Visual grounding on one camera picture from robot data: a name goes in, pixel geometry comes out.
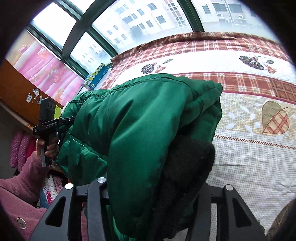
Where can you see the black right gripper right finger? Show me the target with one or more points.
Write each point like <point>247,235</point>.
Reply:
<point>235,221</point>

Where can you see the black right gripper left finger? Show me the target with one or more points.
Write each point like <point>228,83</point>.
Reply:
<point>62,220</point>

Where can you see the green puffer jacket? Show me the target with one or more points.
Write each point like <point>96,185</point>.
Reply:
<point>124,133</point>

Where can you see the person's left hand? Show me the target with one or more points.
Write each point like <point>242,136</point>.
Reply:
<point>50,151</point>

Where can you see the orange wooden cabinet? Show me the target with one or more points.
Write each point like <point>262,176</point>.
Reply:
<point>17,93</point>

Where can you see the blue tissue box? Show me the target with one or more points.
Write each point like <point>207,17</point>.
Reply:
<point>94,78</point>

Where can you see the pink fleece left sleeve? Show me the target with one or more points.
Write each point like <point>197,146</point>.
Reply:
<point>19,194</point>

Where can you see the pink floral curtain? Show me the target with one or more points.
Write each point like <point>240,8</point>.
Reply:
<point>49,74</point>

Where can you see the red plaid patchwork quilt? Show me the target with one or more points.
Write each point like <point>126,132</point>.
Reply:
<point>255,139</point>

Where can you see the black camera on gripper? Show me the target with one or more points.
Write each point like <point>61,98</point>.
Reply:
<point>47,110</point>

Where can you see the green window frame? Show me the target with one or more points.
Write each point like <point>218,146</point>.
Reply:
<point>83,34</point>

